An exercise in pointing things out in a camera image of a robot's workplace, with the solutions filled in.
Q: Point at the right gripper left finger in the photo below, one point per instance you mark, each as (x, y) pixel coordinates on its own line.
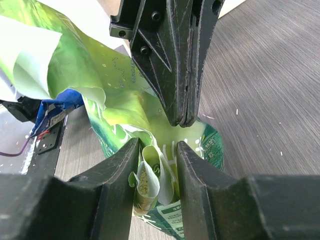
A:
(96, 204)

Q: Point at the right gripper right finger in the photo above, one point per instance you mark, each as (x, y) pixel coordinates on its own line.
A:
(216, 206)

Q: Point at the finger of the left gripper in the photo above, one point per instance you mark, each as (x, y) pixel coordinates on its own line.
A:
(159, 36)
(204, 17)

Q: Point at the green cat litter bag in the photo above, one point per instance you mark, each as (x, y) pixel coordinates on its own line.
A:
(44, 54)

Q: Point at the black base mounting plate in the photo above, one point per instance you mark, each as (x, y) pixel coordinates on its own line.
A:
(46, 152)

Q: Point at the blue Doritos chip bag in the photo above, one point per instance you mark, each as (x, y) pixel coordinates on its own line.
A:
(52, 111)

